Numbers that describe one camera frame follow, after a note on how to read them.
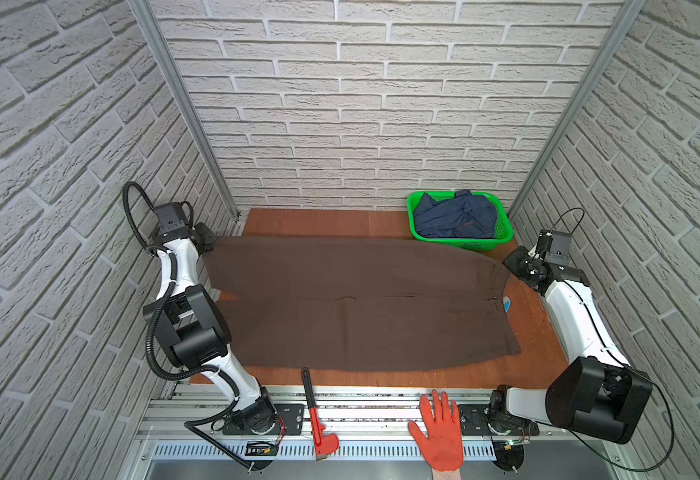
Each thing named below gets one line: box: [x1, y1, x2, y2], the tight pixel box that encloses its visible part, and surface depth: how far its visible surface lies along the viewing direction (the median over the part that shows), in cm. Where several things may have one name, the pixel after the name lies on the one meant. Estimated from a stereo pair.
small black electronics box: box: [245, 440, 279, 457], surface depth 73 cm
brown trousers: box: [203, 236, 522, 372], surface depth 90 cm
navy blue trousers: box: [414, 189, 497, 238], surface depth 113 cm
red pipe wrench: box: [301, 367, 339, 461], surface depth 71 cm
